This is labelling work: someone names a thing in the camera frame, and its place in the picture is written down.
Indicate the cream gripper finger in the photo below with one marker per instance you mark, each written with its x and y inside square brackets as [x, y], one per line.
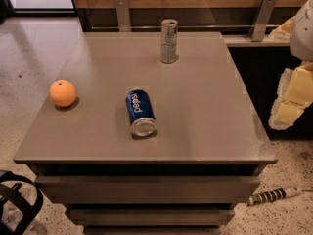
[294, 95]
[283, 31]

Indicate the blue pepsi can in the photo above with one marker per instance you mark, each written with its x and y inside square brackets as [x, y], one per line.
[141, 115]

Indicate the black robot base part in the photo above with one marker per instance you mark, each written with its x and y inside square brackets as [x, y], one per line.
[10, 185]

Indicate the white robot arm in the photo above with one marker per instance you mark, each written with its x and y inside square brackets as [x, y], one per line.
[301, 38]

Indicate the tall silver can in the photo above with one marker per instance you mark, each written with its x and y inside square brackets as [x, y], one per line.
[169, 28]

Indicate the white power strip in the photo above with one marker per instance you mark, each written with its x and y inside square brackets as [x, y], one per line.
[273, 195]

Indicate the orange fruit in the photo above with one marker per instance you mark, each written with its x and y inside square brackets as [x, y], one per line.
[63, 93]

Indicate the right metal bracket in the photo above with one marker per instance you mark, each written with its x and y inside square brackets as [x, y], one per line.
[258, 28]

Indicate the metal bracket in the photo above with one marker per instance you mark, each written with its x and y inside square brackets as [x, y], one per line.
[258, 28]
[123, 16]

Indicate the left metal bracket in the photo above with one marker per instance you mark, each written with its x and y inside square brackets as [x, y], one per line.
[123, 16]

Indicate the metal rail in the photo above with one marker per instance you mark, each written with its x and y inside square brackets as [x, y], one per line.
[217, 26]

